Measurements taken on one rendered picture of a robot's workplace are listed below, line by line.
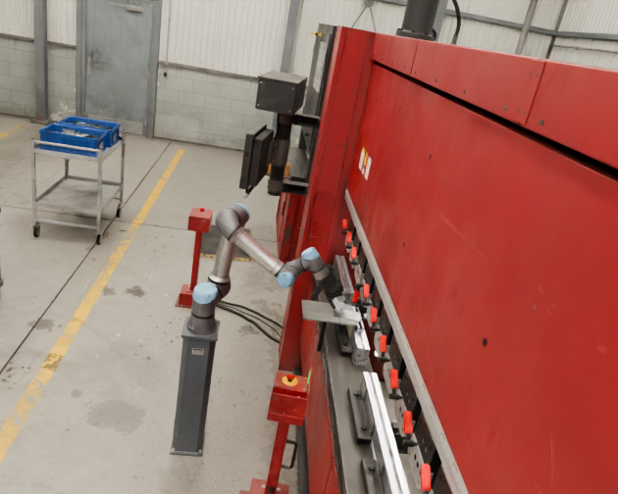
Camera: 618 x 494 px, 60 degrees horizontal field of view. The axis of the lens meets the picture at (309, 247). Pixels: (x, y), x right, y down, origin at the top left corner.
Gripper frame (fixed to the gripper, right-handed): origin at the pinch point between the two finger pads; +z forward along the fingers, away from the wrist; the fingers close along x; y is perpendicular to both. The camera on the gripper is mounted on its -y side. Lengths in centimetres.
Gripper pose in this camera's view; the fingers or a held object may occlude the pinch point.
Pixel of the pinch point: (338, 311)
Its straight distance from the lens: 267.3
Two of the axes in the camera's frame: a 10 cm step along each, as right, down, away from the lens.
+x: 1.2, -3.6, 9.2
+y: 8.6, -4.2, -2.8
